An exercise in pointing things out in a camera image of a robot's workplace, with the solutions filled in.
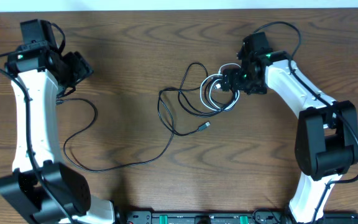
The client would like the white usb cable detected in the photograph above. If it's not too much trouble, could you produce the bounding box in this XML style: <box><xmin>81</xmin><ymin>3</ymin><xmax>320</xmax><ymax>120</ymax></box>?
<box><xmin>200</xmin><ymin>63</ymin><xmax>242</xmax><ymax>112</ymax></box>

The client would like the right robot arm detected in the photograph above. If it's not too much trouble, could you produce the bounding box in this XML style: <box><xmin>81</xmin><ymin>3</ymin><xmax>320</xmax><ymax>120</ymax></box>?
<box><xmin>222</xmin><ymin>32</ymin><xmax>358</xmax><ymax>223</ymax></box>

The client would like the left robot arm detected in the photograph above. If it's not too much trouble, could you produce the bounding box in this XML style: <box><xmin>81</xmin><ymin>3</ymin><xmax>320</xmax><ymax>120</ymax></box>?
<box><xmin>0</xmin><ymin>19</ymin><xmax>116</xmax><ymax>223</ymax></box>

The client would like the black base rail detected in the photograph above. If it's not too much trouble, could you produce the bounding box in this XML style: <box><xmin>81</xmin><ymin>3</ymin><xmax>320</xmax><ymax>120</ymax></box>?
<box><xmin>116</xmin><ymin>210</ymin><xmax>358</xmax><ymax>224</ymax></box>

